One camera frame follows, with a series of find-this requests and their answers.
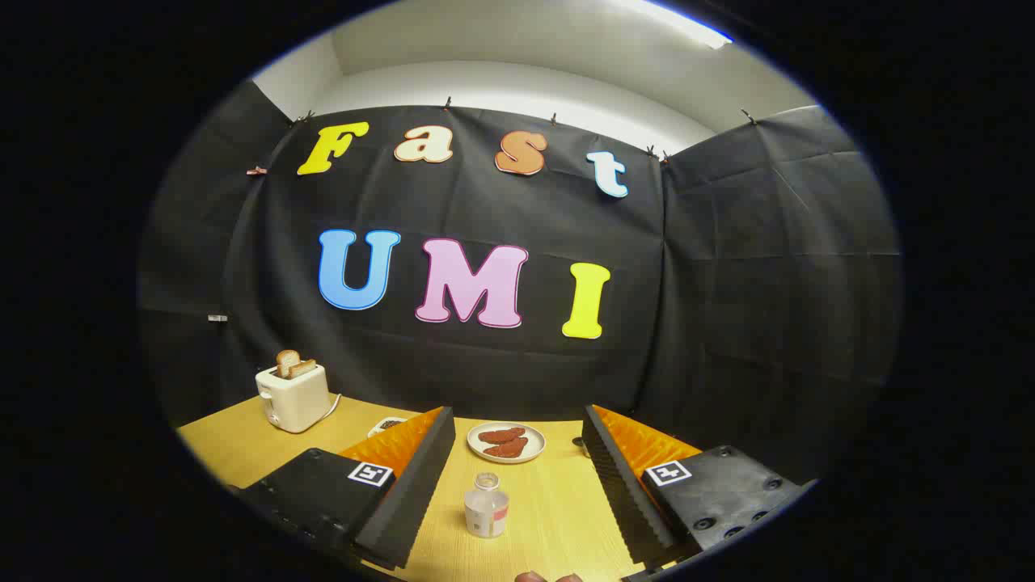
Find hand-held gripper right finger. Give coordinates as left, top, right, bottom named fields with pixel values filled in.
left=582, top=404, right=817, bottom=571

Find clear plastic juice bottle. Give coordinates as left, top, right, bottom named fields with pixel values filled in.
left=464, top=472, right=510, bottom=539

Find white round plate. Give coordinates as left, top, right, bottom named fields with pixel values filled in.
left=467, top=422, right=547, bottom=464

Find black backdrop cloth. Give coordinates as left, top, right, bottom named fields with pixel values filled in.
left=137, top=79, right=902, bottom=486

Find cream toaster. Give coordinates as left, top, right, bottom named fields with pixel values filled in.
left=256, top=364, right=331, bottom=434

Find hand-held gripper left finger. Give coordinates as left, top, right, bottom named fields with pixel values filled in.
left=230, top=407, right=456, bottom=571

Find wooden table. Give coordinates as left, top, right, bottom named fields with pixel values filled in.
left=176, top=394, right=704, bottom=582

